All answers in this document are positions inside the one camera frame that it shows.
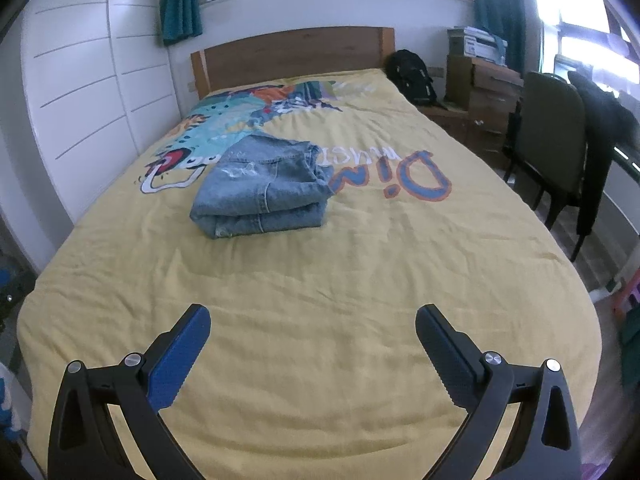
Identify teal curtain left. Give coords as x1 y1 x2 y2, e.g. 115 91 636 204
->
160 0 203 46

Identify black garment on chair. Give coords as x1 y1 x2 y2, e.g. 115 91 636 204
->
568 70 639 236

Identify dark green chair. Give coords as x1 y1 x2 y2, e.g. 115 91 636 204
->
503 72 587 229

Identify white wardrobe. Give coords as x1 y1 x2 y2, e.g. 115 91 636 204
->
1 0 180 271

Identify wooden drawer cabinet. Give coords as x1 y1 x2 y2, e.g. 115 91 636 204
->
446 54 524 169

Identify white printer boxes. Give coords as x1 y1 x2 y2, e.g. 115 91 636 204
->
447 26 508 66

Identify low wooden nightstand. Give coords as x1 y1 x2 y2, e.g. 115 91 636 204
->
418 106 509 170

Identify blue denim jacket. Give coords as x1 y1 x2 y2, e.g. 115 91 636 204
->
190 134 334 238

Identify teal curtain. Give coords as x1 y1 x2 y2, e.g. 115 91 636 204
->
474 0 525 73
160 0 203 46

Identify yellow printed bed cover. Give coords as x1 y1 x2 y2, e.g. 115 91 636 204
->
17 70 601 479

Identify wooden headboard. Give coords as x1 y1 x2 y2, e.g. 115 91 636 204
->
191 26 396 98

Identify teal curtain right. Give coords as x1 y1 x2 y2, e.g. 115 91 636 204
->
474 0 525 73

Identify black backpack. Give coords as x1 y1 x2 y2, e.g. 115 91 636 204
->
384 49 437 106

